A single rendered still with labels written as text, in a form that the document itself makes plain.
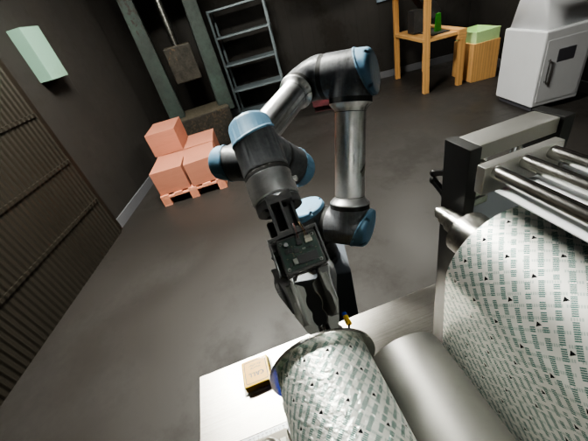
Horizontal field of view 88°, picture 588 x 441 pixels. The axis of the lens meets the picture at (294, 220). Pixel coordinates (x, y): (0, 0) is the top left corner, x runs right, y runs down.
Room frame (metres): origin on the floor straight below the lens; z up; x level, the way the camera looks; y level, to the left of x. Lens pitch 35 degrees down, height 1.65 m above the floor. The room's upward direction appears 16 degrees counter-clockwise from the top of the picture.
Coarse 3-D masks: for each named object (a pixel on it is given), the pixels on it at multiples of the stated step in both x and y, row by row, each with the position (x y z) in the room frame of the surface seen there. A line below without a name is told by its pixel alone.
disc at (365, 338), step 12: (312, 336) 0.21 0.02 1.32; (324, 336) 0.21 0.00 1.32; (336, 336) 0.22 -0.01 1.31; (348, 336) 0.22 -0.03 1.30; (360, 336) 0.22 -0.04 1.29; (288, 348) 0.21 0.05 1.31; (300, 348) 0.21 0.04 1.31; (372, 348) 0.22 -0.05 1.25; (276, 360) 0.21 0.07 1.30; (276, 372) 0.21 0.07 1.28; (276, 384) 0.21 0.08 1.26
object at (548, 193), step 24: (552, 144) 0.27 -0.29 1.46; (480, 168) 0.27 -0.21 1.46; (504, 168) 0.25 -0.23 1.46; (528, 168) 0.25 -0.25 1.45; (552, 168) 0.23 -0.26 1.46; (576, 168) 0.24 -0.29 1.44; (480, 192) 0.26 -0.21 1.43; (504, 192) 0.24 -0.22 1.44; (528, 192) 0.21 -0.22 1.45; (552, 192) 0.20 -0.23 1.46; (576, 192) 0.21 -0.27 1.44; (552, 216) 0.19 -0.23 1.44; (576, 216) 0.17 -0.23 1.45
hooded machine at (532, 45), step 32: (544, 0) 3.23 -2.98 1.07; (576, 0) 3.16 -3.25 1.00; (512, 32) 3.56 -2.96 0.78; (544, 32) 3.10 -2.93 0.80; (576, 32) 3.05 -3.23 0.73; (512, 64) 3.47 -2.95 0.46; (544, 64) 3.06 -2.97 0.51; (576, 64) 3.04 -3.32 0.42; (512, 96) 3.38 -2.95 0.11; (544, 96) 3.05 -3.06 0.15
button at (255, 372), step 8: (248, 360) 0.47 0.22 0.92; (256, 360) 0.46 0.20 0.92; (264, 360) 0.45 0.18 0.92; (248, 368) 0.44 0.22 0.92; (256, 368) 0.44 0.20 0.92; (264, 368) 0.43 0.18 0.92; (248, 376) 0.42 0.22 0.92; (256, 376) 0.42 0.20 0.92; (264, 376) 0.41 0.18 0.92; (248, 384) 0.40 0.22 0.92; (256, 384) 0.40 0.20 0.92; (264, 384) 0.40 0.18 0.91; (248, 392) 0.40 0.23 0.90
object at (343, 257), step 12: (336, 264) 0.74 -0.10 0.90; (348, 264) 0.72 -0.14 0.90; (300, 276) 0.73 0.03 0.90; (312, 276) 0.71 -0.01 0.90; (348, 276) 0.69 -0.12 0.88; (312, 288) 0.70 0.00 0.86; (348, 288) 0.69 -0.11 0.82; (312, 300) 0.71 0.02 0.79; (348, 300) 0.69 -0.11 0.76; (312, 312) 0.71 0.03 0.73; (324, 312) 0.70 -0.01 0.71; (348, 312) 0.69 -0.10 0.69; (324, 324) 0.70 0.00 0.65
